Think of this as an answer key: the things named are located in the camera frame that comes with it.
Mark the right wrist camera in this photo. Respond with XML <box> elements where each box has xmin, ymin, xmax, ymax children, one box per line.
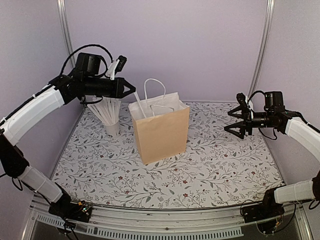
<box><xmin>236</xmin><ymin>93</ymin><xmax>254</xmax><ymax>119</ymax></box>

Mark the kraft paper takeout bag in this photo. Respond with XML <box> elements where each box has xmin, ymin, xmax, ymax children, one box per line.
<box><xmin>128</xmin><ymin>78</ymin><xmax>190</xmax><ymax>165</ymax></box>

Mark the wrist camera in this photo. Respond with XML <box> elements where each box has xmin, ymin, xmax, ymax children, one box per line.
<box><xmin>236</xmin><ymin>93</ymin><xmax>254</xmax><ymax>119</ymax></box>
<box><xmin>104</xmin><ymin>55</ymin><xmax>127</xmax><ymax>80</ymax></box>

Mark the floral patterned table mat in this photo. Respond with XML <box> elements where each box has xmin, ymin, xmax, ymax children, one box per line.
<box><xmin>52</xmin><ymin>102</ymin><xmax>284</xmax><ymax>209</ymax></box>

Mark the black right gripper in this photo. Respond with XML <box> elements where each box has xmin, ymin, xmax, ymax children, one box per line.
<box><xmin>224</xmin><ymin>105</ymin><xmax>274</xmax><ymax>140</ymax></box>

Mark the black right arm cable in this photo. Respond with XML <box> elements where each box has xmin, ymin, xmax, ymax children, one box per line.
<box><xmin>249</xmin><ymin>90</ymin><xmax>278</xmax><ymax>140</ymax></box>

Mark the front aluminium rail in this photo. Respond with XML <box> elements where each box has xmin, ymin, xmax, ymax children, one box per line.
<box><xmin>22</xmin><ymin>195</ymin><xmax>315</xmax><ymax>240</ymax></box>

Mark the aluminium frame post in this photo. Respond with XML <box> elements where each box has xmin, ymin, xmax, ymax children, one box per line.
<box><xmin>56</xmin><ymin>0</ymin><xmax>74</xmax><ymax>56</ymax></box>
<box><xmin>248</xmin><ymin>0</ymin><xmax>275</xmax><ymax>95</ymax></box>

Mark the white wrapped straws bundle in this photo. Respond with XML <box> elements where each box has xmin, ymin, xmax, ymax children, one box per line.
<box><xmin>87</xmin><ymin>97</ymin><xmax>121</xmax><ymax>126</ymax></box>

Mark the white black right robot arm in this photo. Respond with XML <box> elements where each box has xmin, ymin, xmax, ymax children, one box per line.
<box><xmin>223</xmin><ymin>90</ymin><xmax>320</xmax><ymax>235</ymax></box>

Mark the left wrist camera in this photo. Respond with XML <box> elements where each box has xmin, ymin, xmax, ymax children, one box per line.
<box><xmin>104</xmin><ymin>55</ymin><xmax>127</xmax><ymax>80</ymax></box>

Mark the left aluminium frame post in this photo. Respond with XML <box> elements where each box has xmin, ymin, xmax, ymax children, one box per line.
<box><xmin>56</xmin><ymin>0</ymin><xmax>74</xmax><ymax>56</ymax></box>

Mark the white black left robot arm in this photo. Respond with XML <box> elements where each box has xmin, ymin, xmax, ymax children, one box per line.
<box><xmin>0</xmin><ymin>52</ymin><xmax>136</xmax><ymax>223</ymax></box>

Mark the white cup holding straws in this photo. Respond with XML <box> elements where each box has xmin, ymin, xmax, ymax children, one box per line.
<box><xmin>103</xmin><ymin>121</ymin><xmax>120</xmax><ymax>138</ymax></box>

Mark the right aluminium frame post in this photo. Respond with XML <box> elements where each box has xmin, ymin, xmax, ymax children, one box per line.
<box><xmin>248</xmin><ymin>0</ymin><xmax>275</xmax><ymax>95</ymax></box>

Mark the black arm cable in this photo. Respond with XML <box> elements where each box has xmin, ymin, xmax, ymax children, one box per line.
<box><xmin>58</xmin><ymin>44</ymin><xmax>115</xmax><ymax>76</ymax></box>
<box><xmin>249</xmin><ymin>90</ymin><xmax>278</xmax><ymax>140</ymax></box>

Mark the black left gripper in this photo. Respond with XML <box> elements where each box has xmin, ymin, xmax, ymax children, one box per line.
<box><xmin>83</xmin><ymin>76</ymin><xmax>137</xmax><ymax>99</ymax></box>

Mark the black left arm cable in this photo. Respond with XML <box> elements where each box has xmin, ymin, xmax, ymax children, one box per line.
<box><xmin>58</xmin><ymin>44</ymin><xmax>115</xmax><ymax>76</ymax></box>

